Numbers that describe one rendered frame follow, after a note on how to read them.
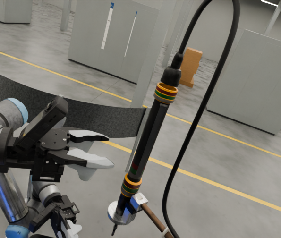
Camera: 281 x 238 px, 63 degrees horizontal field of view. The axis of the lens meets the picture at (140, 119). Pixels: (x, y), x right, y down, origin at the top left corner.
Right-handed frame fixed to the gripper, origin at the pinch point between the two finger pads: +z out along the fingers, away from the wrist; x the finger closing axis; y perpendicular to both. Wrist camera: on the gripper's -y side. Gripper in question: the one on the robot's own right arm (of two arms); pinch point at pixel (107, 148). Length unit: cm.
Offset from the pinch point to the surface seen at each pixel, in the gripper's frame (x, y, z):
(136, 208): 5.0, 12.1, 9.2
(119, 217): 1.9, 19.5, 7.4
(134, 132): -187, 102, 79
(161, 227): 10.9, 11.0, 13.1
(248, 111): -423, 124, 467
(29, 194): -58, 76, -18
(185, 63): -700, 90, 381
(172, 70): 0.8, -19.6, 7.5
